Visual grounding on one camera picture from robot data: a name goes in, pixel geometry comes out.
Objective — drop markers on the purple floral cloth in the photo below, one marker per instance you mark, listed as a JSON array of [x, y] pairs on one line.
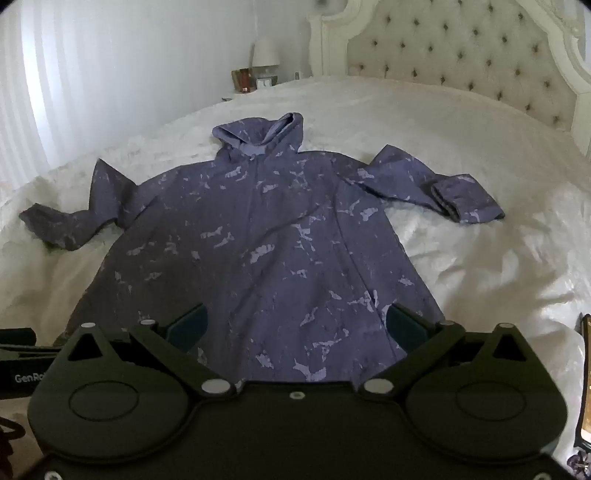
[[579, 464]]

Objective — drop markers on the purple patterned hoodie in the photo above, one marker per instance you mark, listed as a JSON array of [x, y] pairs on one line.
[[277, 230]]

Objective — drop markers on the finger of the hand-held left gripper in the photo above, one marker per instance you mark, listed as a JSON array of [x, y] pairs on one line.
[[16, 336]]

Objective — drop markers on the tufted beige headboard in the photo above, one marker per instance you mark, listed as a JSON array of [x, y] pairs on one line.
[[461, 46]]

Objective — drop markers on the white sheer curtain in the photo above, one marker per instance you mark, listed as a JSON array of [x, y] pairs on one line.
[[83, 69]]

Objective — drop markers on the small white box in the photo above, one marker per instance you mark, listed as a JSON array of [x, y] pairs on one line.
[[264, 83]]

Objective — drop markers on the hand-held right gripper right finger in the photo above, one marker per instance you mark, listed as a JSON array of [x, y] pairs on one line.
[[404, 328]]

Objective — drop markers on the white table lamp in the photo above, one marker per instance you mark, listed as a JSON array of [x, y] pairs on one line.
[[265, 51]]

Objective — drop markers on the brown framed object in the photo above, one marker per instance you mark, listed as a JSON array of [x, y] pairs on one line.
[[585, 369]]

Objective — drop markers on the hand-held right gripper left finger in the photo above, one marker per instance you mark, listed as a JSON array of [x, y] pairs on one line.
[[187, 324]]

